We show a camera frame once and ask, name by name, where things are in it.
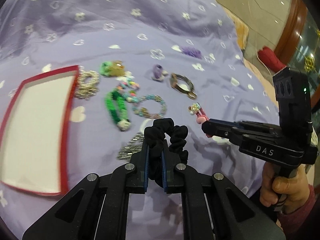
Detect green hair clip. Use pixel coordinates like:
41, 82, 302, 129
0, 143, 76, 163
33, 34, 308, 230
99, 61, 113, 76

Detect silver chain bracelet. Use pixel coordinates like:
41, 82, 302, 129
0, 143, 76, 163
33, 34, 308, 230
117, 132, 146, 161

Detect right red sleeve forearm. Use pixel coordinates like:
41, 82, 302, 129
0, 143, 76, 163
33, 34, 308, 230
278, 185, 316, 236

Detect colourful beaded bracelet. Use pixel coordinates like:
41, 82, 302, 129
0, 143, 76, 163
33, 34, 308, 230
132, 94, 168, 120

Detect yellow claw hair clip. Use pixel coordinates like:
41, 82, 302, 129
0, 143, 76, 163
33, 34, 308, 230
110, 60, 125, 77

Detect purple hair tie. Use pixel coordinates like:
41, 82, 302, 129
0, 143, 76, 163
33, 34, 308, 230
151, 64, 169, 82

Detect gold wrist watch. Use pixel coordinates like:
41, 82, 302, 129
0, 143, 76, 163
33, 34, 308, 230
169, 73, 197, 100

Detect pastel bead string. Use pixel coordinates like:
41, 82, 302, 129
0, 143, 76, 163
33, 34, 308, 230
117, 71, 141, 92

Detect red jewelry box tray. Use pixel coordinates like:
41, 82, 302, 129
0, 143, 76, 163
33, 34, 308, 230
1, 66, 79, 196

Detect right hand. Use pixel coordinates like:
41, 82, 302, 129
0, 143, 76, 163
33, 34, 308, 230
260, 163, 310, 214

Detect purple fluffy pompom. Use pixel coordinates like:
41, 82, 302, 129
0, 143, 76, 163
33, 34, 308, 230
181, 47, 202, 59

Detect red slipper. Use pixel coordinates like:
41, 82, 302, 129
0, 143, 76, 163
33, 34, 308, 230
258, 46, 286, 73

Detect black scrunchie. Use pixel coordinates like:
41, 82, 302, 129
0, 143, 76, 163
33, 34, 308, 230
144, 118, 189, 188

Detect brown wooden furniture frame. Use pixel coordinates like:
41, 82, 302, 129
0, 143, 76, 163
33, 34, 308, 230
274, 0, 308, 64

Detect pearl bracelet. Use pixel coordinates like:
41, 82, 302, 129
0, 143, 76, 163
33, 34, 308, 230
74, 69, 100, 100

